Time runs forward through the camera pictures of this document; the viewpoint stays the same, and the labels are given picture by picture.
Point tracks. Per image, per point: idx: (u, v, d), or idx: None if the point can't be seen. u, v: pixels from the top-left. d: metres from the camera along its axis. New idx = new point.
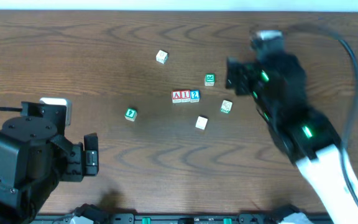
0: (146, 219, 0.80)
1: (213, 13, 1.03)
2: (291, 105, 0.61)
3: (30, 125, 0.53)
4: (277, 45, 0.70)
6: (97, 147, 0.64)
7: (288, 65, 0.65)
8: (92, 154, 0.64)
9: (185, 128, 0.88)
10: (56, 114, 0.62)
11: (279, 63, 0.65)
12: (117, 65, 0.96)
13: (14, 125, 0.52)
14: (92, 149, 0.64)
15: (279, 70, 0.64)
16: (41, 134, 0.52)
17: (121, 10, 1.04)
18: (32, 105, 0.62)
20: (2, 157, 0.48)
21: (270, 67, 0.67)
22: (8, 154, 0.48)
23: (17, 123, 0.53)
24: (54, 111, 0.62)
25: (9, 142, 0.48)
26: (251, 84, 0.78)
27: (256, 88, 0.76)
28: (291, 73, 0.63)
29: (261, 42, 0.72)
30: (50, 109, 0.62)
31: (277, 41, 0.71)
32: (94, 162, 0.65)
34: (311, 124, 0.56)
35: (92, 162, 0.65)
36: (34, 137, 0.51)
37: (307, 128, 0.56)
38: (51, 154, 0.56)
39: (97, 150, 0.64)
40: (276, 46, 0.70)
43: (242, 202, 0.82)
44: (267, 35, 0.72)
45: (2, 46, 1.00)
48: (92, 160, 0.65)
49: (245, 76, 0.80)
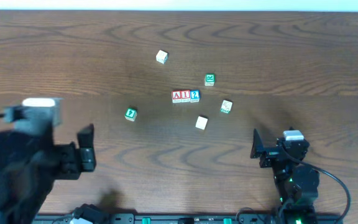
0: (146, 219, 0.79)
1: (212, 13, 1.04)
2: (301, 205, 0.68)
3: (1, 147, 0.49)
4: (299, 152, 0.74)
6: (91, 145, 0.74)
7: (309, 180, 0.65)
8: (87, 150, 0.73)
9: (185, 128, 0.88)
10: (45, 117, 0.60)
11: (302, 177, 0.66)
12: (117, 65, 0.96)
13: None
14: (87, 146, 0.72)
15: (301, 185, 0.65)
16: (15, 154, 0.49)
17: (121, 10, 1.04)
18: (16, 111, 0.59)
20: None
21: (295, 177, 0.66)
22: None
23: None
24: (41, 113, 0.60)
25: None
26: (275, 166, 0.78)
27: (279, 171, 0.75)
28: (309, 184, 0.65)
29: (286, 144, 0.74)
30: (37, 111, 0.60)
31: (298, 149, 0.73)
32: (90, 158, 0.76)
34: (303, 218, 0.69)
35: (88, 159, 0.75)
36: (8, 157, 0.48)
37: (298, 219, 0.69)
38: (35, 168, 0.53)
39: (92, 147, 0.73)
40: (297, 154, 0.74)
43: (242, 202, 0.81)
44: (292, 136, 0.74)
45: (1, 46, 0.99)
48: (88, 157, 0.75)
49: (269, 158, 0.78)
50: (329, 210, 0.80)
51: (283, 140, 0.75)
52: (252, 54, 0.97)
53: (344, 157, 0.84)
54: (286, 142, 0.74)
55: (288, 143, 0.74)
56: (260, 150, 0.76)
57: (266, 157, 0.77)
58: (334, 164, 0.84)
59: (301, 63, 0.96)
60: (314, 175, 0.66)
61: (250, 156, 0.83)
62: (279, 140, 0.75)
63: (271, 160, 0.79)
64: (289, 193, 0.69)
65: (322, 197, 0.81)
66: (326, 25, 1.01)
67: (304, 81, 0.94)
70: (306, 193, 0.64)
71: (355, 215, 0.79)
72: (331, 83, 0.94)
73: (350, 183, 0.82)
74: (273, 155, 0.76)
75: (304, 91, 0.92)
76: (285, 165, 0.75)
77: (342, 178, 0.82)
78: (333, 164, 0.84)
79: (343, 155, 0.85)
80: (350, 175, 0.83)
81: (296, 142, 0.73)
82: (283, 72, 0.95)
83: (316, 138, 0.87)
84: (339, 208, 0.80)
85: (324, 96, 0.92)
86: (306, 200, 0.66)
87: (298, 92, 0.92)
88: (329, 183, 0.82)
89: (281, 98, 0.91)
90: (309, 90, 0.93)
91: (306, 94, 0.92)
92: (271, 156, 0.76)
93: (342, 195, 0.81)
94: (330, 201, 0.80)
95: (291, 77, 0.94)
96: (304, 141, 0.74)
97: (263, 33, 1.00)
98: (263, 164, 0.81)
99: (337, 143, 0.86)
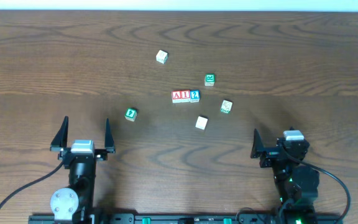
0: (146, 219, 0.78)
1: (212, 13, 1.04)
2: (301, 205, 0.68)
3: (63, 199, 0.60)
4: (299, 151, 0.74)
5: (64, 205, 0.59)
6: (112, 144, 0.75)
7: (309, 180, 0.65)
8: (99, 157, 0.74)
9: (185, 128, 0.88)
10: (86, 160, 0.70)
11: (302, 177, 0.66)
12: (117, 65, 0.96)
13: (59, 195, 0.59)
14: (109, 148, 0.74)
15: (301, 185, 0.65)
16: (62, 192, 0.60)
17: (121, 10, 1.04)
18: (66, 152, 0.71)
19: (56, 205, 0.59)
20: (66, 203, 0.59)
21: (295, 177, 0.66)
22: (66, 200, 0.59)
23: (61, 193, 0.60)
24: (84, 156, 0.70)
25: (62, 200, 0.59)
26: (276, 166, 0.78)
27: (280, 171, 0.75)
28: (309, 184, 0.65)
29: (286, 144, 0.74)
30: (80, 155, 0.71)
31: (299, 148, 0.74)
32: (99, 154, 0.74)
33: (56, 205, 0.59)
34: (303, 219, 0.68)
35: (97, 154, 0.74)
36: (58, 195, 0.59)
37: (298, 219, 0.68)
38: (79, 190, 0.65)
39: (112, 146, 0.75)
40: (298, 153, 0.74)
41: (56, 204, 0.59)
43: (242, 202, 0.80)
44: (293, 135, 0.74)
45: (1, 46, 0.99)
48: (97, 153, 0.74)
49: (269, 158, 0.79)
50: (329, 211, 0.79)
51: (283, 140, 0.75)
52: (252, 54, 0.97)
53: (344, 157, 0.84)
54: (286, 142, 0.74)
55: (288, 143, 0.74)
56: (260, 149, 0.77)
57: (267, 157, 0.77)
58: (334, 164, 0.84)
59: (300, 63, 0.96)
60: (315, 175, 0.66)
61: (251, 155, 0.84)
62: (279, 140, 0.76)
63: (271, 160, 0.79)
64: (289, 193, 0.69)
65: (322, 197, 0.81)
66: (326, 25, 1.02)
67: (304, 81, 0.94)
70: (306, 193, 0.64)
71: (355, 215, 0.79)
72: (330, 83, 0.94)
73: (350, 183, 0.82)
74: (273, 155, 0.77)
75: (304, 91, 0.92)
76: (286, 164, 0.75)
77: (342, 178, 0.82)
78: (333, 164, 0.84)
79: (343, 155, 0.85)
80: (350, 175, 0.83)
81: (296, 143, 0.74)
82: (283, 72, 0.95)
83: (316, 138, 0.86)
84: (339, 208, 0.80)
85: (324, 96, 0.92)
86: (307, 200, 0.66)
87: (298, 92, 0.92)
88: (329, 183, 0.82)
89: (281, 98, 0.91)
90: (309, 90, 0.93)
91: (306, 94, 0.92)
92: (271, 156, 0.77)
93: (340, 195, 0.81)
94: (330, 201, 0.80)
95: (291, 77, 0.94)
96: (304, 141, 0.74)
97: (263, 33, 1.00)
98: (263, 164, 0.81)
99: (337, 143, 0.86)
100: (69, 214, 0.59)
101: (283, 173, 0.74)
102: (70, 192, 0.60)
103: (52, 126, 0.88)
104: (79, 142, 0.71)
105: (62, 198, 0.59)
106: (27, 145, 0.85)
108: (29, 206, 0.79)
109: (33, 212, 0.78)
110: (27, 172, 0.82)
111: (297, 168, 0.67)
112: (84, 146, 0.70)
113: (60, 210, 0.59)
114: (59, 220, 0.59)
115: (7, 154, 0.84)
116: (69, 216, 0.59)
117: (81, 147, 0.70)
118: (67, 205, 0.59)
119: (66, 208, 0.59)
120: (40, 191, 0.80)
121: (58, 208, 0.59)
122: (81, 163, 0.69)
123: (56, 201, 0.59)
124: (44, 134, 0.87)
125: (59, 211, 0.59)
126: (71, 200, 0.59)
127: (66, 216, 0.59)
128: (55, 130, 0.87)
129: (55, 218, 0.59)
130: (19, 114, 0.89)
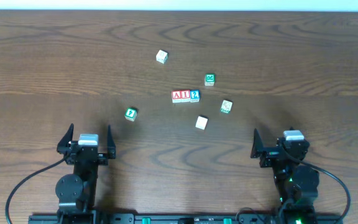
0: (146, 219, 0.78)
1: (212, 12, 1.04)
2: (301, 205, 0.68)
3: (66, 186, 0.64)
4: (299, 150, 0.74)
5: (68, 190, 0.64)
6: (114, 144, 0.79)
7: (309, 180, 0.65)
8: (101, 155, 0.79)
9: (185, 128, 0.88)
10: (92, 151, 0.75)
11: (302, 177, 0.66)
12: (117, 65, 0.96)
13: (63, 181, 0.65)
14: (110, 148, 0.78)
15: (301, 185, 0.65)
16: (66, 179, 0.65)
17: (121, 9, 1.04)
18: (73, 143, 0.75)
19: (60, 191, 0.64)
20: (70, 188, 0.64)
21: (295, 177, 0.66)
22: (69, 185, 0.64)
23: (66, 179, 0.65)
24: (89, 147, 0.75)
25: (66, 185, 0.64)
26: (276, 166, 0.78)
27: (280, 171, 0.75)
28: (309, 183, 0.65)
29: (287, 143, 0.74)
30: (86, 147, 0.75)
31: (299, 148, 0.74)
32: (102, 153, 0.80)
33: (61, 190, 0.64)
34: (303, 219, 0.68)
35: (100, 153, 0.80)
36: (63, 181, 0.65)
37: (298, 219, 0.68)
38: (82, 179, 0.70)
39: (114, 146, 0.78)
40: (298, 152, 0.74)
41: (61, 190, 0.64)
43: (242, 202, 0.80)
44: (292, 135, 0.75)
45: (2, 46, 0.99)
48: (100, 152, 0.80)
49: (269, 158, 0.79)
50: (330, 211, 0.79)
51: (283, 140, 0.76)
52: (252, 54, 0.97)
53: (344, 157, 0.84)
54: (286, 142, 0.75)
55: (288, 143, 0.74)
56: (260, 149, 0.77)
57: (267, 156, 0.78)
58: (334, 164, 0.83)
59: (301, 63, 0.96)
60: (314, 174, 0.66)
61: (251, 155, 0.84)
62: (279, 140, 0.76)
63: (271, 160, 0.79)
64: (289, 193, 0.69)
65: (322, 197, 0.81)
66: (326, 25, 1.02)
67: (304, 81, 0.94)
70: (306, 193, 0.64)
71: (356, 215, 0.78)
72: (331, 83, 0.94)
73: (351, 183, 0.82)
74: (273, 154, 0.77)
75: (304, 90, 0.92)
76: (285, 165, 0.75)
77: (343, 178, 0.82)
78: (333, 164, 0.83)
79: (344, 155, 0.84)
80: (350, 175, 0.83)
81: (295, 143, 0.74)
82: (283, 72, 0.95)
83: (316, 138, 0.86)
84: (339, 208, 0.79)
85: (324, 96, 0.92)
86: (306, 200, 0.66)
87: (298, 92, 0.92)
88: (329, 184, 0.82)
89: (281, 98, 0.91)
90: (309, 90, 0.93)
91: (306, 94, 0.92)
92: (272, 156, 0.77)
93: (341, 195, 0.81)
94: (330, 201, 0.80)
95: (292, 77, 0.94)
96: (304, 141, 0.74)
97: (263, 33, 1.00)
98: (263, 163, 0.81)
99: (337, 143, 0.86)
100: (74, 198, 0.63)
101: (283, 173, 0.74)
102: (73, 178, 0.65)
103: (52, 126, 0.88)
104: (86, 135, 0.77)
105: (66, 184, 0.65)
106: (27, 145, 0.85)
108: (29, 206, 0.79)
109: (33, 212, 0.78)
110: (27, 172, 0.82)
111: (296, 168, 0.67)
112: (89, 138, 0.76)
113: (64, 195, 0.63)
114: (64, 206, 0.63)
115: (7, 154, 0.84)
116: (73, 201, 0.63)
117: (87, 138, 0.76)
118: (71, 190, 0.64)
119: (70, 192, 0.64)
120: (40, 190, 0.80)
121: (62, 194, 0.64)
122: (86, 155, 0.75)
123: (61, 187, 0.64)
124: (44, 134, 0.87)
125: (64, 195, 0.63)
126: (75, 186, 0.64)
127: (69, 201, 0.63)
128: (55, 130, 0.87)
129: (60, 203, 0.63)
130: (19, 114, 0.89)
